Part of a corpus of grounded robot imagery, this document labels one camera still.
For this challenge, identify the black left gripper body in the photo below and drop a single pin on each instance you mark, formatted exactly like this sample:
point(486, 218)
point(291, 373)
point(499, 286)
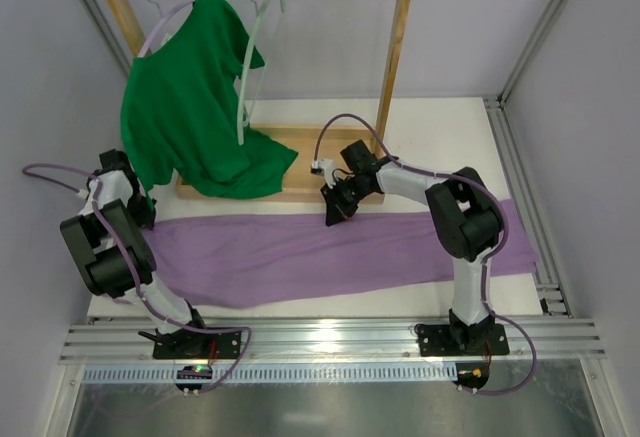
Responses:
point(147, 207)

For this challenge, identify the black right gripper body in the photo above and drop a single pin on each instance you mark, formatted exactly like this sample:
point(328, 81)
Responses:
point(341, 201)

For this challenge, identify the purple trousers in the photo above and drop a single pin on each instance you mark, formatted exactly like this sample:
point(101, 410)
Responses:
point(243, 261)

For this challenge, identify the pale green clothes hanger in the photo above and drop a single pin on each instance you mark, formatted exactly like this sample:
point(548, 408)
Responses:
point(244, 114)

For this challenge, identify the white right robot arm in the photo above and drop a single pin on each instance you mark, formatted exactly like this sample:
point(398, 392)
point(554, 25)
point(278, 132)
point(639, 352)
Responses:
point(468, 223)

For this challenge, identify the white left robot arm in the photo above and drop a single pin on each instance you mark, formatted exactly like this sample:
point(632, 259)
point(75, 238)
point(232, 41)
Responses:
point(106, 244)

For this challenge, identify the purple clothes hanger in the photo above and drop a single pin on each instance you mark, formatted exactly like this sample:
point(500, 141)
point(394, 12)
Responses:
point(164, 18)

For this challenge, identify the wooden clothes rack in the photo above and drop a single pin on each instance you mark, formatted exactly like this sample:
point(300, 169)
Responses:
point(385, 82)

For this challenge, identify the green t-shirt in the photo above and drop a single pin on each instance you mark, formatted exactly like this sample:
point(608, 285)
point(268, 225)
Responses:
point(178, 114)

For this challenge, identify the left controller board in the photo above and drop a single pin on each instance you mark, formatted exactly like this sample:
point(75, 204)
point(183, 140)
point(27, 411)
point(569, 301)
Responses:
point(192, 378)

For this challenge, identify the controller board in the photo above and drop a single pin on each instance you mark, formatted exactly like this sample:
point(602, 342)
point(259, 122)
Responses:
point(192, 378)
point(471, 375)

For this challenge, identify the right controller board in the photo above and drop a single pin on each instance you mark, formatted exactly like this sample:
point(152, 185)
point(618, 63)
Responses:
point(471, 375)

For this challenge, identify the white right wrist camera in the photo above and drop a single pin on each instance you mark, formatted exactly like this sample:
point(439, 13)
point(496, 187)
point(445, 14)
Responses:
point(325, 168)

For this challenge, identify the aluminium mounting rail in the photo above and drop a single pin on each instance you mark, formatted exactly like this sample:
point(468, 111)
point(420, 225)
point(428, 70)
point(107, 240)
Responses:
point(323, 340)

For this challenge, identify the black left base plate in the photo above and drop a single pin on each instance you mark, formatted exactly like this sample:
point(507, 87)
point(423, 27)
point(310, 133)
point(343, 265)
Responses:
point(220, 344)

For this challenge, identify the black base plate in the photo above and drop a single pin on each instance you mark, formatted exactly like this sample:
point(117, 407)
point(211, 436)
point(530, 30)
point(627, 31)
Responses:
point(446, 340)
point(220, 344)

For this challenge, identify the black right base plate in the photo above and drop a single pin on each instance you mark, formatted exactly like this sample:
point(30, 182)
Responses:
point(446, 340)

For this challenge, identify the slotted grey cable duct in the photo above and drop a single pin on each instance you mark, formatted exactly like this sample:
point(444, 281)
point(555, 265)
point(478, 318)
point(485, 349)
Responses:
point(273, 373)

